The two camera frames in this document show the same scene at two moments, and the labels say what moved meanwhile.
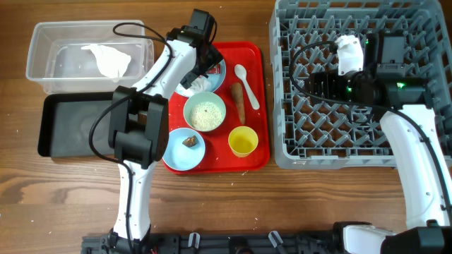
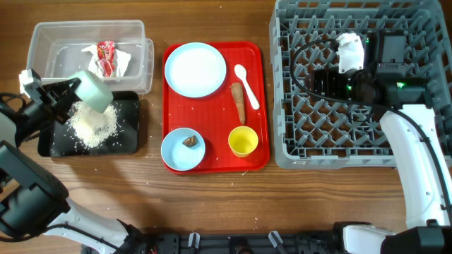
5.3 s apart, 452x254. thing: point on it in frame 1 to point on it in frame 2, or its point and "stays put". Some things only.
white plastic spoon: x=241 y=73 stays put
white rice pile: x=205 y=116 to x=90 y=127
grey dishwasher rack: x=315 y=133 stays put
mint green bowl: x=204 y=111 to x=92 y=91
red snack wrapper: x=215 y=70 to x=106 y=55
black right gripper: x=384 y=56 stays put
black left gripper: x=213 y=55 to x=54 y=107
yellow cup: x=243 y=140 stays put
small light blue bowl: x=185 y=150 stays put
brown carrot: x=237 y=92 stays put
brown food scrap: x=190 y=142 stays put
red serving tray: x=233 y=121 stays put
